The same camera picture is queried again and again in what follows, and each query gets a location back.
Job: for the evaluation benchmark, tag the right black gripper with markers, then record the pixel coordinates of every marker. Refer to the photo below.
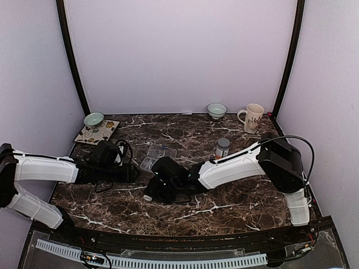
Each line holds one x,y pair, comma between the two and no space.
152,189

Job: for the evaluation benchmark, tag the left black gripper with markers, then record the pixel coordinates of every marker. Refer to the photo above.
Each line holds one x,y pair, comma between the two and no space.
128,175

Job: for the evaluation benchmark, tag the white pill bottle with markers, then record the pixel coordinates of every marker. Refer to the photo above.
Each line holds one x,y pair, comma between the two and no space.
147,198

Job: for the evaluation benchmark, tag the clear plastic pill organizer box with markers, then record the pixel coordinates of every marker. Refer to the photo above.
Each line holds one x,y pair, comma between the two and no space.
154,153

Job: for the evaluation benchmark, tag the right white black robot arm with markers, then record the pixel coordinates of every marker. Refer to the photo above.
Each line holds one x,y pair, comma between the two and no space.
272,156

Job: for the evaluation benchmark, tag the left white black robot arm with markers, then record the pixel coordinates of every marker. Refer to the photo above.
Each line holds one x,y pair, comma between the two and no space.
108,162

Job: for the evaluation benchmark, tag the amber pill bottle grey cap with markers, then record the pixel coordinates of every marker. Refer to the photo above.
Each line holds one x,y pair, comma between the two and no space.
222,148

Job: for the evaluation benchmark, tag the left celadon green bowl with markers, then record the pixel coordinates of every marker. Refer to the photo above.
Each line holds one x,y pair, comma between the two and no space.
94,120

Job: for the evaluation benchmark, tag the celadon green bowl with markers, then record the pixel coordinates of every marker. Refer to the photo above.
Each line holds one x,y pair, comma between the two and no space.
94,120
216,110

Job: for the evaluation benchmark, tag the right celadon green bowl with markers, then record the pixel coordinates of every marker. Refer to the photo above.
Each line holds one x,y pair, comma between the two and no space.
216,110

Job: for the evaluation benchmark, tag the cream printed mug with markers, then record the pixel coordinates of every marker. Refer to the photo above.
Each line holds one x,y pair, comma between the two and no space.
251,117

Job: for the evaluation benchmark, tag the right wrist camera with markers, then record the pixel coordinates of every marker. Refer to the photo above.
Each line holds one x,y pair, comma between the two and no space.
170,171

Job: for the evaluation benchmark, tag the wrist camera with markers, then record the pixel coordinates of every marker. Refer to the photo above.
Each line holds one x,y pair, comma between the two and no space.
124,153
170,171

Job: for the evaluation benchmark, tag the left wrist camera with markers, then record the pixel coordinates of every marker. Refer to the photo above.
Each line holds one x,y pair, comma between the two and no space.
124,153

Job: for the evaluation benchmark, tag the white slotted cable duct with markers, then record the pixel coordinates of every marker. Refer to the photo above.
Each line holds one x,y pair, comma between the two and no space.
144,259

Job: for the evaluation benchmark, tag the right black frame post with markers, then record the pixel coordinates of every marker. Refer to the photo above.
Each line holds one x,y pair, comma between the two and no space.
290,58

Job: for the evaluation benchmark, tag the black frame post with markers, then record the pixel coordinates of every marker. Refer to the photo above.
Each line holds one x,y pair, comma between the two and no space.
65,31
290,58

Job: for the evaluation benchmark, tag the left black frame post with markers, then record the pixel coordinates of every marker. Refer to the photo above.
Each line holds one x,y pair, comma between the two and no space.
65,31

